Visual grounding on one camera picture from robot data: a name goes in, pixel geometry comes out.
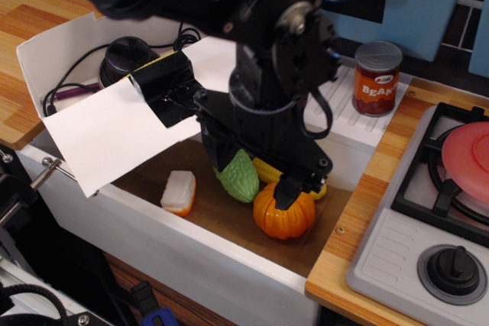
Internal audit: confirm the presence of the metal clamp screw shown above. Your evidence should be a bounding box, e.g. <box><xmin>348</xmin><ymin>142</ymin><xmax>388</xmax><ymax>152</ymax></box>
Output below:
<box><xmin>30</xmin><ymin>157</ymin><xmax>77</xmax><ymax>191</ymax></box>

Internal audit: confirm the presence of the black cable in box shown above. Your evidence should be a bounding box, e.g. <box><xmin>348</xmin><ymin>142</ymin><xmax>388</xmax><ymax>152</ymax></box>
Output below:
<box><xmin>40</xmin><ymin>22</ymin><xmax>202</xmax><ymax>118</ymax></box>

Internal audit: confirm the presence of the black stove knob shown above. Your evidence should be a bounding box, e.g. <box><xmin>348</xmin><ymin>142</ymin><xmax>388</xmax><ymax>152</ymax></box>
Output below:
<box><xmin>417</xmin><ymin>244</ymin><xmax>488</xmax><ymax>306</ymax></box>

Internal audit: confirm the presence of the pink pot lid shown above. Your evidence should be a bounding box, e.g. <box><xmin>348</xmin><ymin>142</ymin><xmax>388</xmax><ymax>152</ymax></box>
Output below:
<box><xmin>442</xmin><ymin>121</ymin><xmax>488</xmax><ymax>205</ymax></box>

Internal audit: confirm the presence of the green toy bitter gourd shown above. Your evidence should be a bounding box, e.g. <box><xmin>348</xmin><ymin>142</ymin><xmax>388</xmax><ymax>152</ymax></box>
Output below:
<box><xmin>212</xmin><ymin>149</ymin><xmax>260</xmax><ymax>203</ymax></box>

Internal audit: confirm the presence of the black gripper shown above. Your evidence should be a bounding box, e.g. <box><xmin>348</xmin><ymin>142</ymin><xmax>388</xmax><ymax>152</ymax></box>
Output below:
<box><xmin>194</xmin><ymin>89</ymin><xmax>332</xmax><ymax>211</ymax></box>

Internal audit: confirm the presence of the black braided cable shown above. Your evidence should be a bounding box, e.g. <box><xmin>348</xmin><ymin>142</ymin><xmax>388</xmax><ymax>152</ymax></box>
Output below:
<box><xmin>0</xmin><ymin>283</ymin><xmax>70</xmax><ymax>326</ymax></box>

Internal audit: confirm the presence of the blue handled tool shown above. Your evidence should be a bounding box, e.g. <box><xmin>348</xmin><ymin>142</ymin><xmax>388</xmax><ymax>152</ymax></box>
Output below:
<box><xmin>130</xmin><ymin>281</ymin><xmax>179</xmax><ymax>326</ymax></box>

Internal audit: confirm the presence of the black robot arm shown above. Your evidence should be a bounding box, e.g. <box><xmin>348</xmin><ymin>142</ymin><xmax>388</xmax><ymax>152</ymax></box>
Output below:
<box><xmin>90</xmin><ymin>0</ymin><xmax>341</xmax><ymax>210</ymax></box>

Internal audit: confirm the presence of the orange beans can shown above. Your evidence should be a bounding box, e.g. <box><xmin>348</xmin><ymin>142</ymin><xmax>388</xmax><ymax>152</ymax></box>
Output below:
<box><xmin>351</xmin><ymin>41</ymin><xmax>403</xmax><ymax>117</ymax></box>

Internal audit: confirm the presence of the orange toy pumpkin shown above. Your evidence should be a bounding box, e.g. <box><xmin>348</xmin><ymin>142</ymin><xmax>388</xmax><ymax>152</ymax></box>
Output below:
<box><xmin>253</xmin><ymin>182</ymin><xmax>316</xmax><ymax>240</ymax></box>

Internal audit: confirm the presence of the black round device in box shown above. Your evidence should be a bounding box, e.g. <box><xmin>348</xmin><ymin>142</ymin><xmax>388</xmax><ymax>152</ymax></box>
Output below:
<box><xmin>99</xmin><ymin>36</ymin><xmax>159</xmax><ymax>88</ymax></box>

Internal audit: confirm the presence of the black stove grate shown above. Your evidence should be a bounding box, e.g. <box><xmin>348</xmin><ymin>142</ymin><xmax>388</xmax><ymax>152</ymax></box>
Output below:
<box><xmin>391</xmin><ymin>103</ymin><xmax>488</xmax><ymax>247</ymax></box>

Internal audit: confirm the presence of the yellow toy corn cob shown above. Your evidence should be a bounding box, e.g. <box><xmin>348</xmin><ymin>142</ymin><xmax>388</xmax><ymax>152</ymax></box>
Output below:
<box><xmin>252</xmin><ymin>157</ymin><xmax>328</xmax><ymax>200</ymax></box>

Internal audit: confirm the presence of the teal storage bin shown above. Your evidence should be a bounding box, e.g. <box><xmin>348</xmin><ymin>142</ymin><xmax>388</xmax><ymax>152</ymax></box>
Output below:
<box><xmin>323</xmin><ymin>0</ymin><xmax>457</xmax><ymax>61</ymax></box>

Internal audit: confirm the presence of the white toy sink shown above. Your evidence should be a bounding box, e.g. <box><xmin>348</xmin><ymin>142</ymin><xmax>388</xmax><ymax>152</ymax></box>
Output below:
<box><xmin>18</xmin><ymin>58</ymin><xmax>391</xmax><ymax>325</ymax></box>

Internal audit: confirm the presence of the white orange toy sushi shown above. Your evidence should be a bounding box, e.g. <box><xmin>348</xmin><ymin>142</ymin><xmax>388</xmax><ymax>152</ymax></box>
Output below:
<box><xmin>160</xmin><ymin>170</ymin><xmax>196</xmax><ymax>217</ymax></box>

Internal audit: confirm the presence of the purple pen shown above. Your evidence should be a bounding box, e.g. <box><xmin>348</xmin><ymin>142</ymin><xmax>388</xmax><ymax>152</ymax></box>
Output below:
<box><xmin>54</xmin><ymin>82</ymin><xmax>101</xmax><ymax>101</ymax></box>

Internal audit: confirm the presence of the grey toy stove top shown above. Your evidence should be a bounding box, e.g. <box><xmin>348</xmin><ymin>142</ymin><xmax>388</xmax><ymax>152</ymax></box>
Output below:
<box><xmin>345</xmin><ymin>102</ymin><xmax>489</xmax><ymax>326</ymax></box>

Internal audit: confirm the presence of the white cardboard mask box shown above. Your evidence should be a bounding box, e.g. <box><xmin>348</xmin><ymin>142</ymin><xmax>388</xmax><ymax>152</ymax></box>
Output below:
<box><xmin>16</xmin><ymin>11</ymin><xmax>240</xmax><ymax>199</ymax></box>

